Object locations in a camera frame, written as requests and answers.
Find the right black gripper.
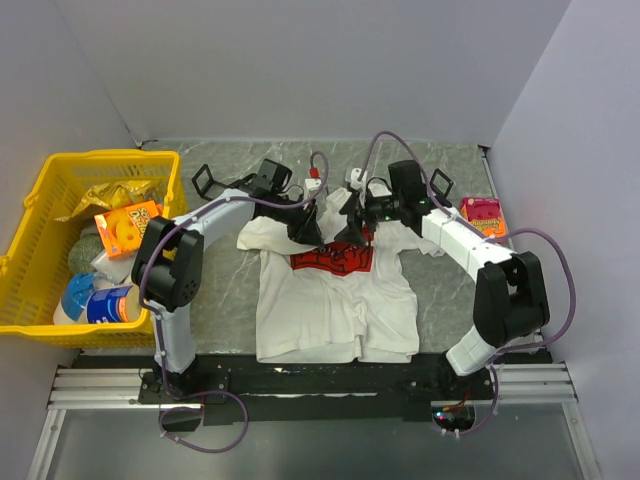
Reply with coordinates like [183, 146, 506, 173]
[334, 186, 404, 248]

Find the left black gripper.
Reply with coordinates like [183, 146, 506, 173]
[268, 193, 325, 249]

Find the white Coca-Cola t-shirt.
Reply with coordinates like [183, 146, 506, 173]
[236, 188, 442, 363]

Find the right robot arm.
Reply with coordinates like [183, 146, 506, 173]
[338, 160, 550, 399]

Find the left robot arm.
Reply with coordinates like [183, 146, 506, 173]
[131, 159, 328, 402]

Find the black folding mirror right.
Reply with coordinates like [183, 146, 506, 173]
[429, 168, 454, 200]

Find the black folding mirror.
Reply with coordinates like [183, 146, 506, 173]
[191, 164, 229, 201]
[429, 168, 454, 200]

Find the black folding mirror left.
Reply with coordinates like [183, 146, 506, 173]
[191, 164, 229, 201]

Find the pink orange sponge box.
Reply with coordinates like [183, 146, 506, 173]
[459, 196, 508, 238]

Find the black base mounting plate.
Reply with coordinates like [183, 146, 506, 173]
[137, 347, 554, 426]

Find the orange Scrub Daddy box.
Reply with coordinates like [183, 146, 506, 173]
[94, 200, 163, 260]

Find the gold snack bag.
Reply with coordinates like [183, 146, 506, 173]
[56, 180, 161, 222]

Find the blue white canister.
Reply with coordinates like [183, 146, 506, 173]
[86, 284, 142, 324]

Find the green scrub sponge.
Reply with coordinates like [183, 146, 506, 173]
[67, 234, 104, 275]

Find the blue lid white container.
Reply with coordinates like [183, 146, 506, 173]
[53, 273, 96, 326]

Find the yellow plastic basket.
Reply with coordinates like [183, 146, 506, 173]
[1, 149, 188, 349]

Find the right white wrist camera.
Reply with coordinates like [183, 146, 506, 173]
[345, 167, 368, 191]

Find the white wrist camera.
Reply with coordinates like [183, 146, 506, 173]
[302, 178, 328, 199]
[345, 167, 368, 191]

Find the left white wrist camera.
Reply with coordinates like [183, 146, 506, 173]
[302, 178, 328, 199]

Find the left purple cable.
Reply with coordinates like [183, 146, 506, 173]
[138, 151, 329, 455]

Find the aluminium rail frame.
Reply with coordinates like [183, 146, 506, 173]
[27, 363, 166, 480]

